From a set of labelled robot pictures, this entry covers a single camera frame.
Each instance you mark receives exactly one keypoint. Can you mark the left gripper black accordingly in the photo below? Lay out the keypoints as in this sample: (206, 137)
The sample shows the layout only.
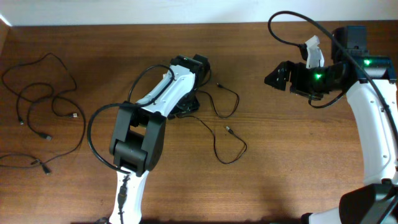
(189, 106)

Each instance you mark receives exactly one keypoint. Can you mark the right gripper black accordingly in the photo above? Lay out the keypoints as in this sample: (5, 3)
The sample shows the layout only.
(296, 85)

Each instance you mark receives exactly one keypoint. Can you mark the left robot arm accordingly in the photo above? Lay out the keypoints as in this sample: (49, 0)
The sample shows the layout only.
(138, 137)

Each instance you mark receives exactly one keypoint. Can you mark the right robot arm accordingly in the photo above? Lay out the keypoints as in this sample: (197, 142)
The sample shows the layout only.
(369, 85)

